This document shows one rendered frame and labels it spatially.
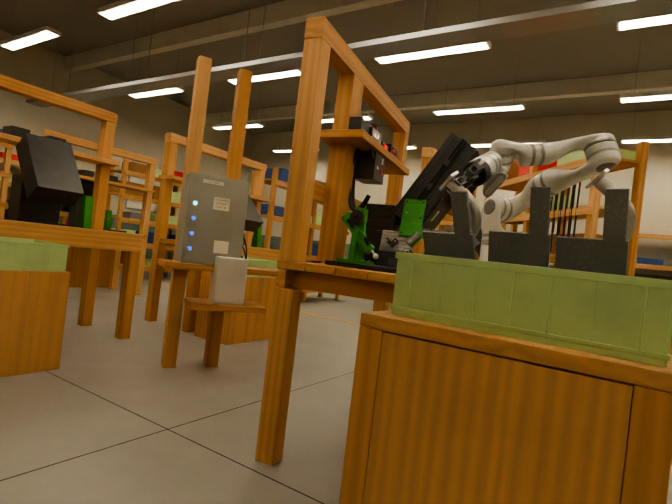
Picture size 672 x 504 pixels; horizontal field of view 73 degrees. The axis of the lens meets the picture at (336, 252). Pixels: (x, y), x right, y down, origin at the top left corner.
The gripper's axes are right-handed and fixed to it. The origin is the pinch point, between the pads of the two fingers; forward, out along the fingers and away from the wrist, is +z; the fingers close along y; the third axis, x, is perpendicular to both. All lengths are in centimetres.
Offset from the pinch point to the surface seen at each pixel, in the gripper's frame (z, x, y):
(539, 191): -1.4, 16.2, 13.4
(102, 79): -441, -882, -694
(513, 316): 19.4, 32.7, -3.2
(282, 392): 16, 3, -120
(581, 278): 13.8, 35.6, 12.2
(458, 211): 5.6, 5.7, -1.8
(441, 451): 42, 44, -29
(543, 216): -0.4, 21.2, 9.9
